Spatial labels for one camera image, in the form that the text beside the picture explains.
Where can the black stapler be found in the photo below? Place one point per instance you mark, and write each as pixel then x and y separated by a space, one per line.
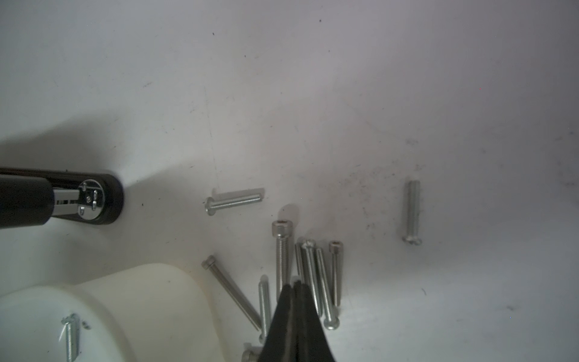
pixel 32 197

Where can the silver screw on table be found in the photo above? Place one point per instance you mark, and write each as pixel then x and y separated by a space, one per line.
pixel 413 210
pixel 212 205

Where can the small silver screw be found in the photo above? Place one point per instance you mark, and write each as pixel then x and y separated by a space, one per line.
pixel 299 261

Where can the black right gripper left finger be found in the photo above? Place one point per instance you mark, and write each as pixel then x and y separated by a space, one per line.
pixel 281 343

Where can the large silver bolt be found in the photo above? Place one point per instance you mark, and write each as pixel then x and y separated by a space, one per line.
pixel 282 230

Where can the white plastic storage box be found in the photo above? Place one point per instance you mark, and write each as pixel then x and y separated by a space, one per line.
pixel 153 312

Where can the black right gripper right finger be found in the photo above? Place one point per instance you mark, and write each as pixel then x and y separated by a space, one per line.
pixel 311 341

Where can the thin silver screw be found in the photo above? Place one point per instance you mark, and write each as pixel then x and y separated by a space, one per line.
pixel 265 308
pixel 71 330
pixel 331 320
pixel 309 247
pixel 336 251

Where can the large nickel socket bolt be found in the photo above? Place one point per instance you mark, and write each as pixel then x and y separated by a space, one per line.
pixel 251 355

